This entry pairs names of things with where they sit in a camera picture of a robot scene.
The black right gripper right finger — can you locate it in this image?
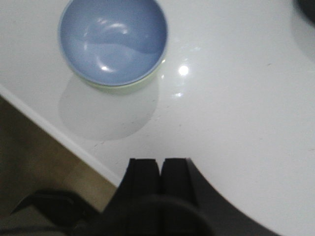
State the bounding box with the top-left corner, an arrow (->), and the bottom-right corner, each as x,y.
161,158 -> 275,236

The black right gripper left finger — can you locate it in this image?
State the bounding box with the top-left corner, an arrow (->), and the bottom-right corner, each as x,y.
103,159 -> 160,236

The blue bowl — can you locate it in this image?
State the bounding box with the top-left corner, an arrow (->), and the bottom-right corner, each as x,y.
58,0 -> 168,87

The dark blue saucepan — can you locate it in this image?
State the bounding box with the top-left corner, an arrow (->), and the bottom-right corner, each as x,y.
297,0 -> 315,23

